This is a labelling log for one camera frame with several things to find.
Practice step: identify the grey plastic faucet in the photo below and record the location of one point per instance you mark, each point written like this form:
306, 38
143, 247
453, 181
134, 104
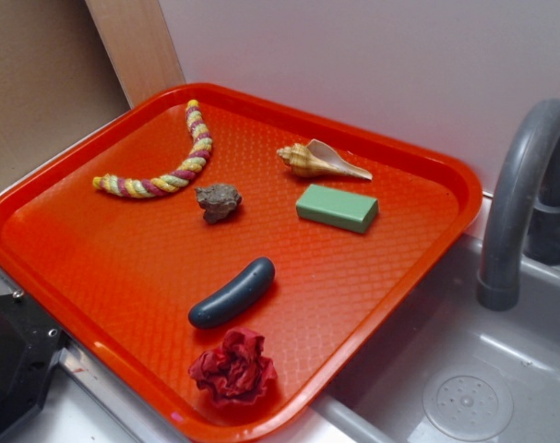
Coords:
524, 218

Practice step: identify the beige conch seashell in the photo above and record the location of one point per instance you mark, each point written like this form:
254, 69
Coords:
316, 159

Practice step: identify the crumpled red paper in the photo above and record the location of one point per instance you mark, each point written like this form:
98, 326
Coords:
236, 372

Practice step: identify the green rectangular block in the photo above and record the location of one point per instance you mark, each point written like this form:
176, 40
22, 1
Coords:
337, 208

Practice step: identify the dark blue sausage-shaped toy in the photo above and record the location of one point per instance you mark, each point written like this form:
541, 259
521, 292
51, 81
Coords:
236, 296

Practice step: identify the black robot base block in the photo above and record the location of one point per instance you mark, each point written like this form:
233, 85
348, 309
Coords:
30, 344

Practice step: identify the grey toy sink basin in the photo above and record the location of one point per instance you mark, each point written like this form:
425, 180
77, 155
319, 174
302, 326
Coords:
442, 368

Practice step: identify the light wooden board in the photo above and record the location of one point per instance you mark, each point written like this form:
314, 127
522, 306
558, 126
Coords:
137, 40

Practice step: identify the orange plastic tray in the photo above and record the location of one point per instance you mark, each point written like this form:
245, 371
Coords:
120, 275

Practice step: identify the twisted multicolour rope toy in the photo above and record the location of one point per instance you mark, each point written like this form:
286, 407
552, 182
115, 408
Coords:
175, 180

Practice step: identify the brown grey rock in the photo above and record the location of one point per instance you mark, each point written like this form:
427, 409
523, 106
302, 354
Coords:
218, 201

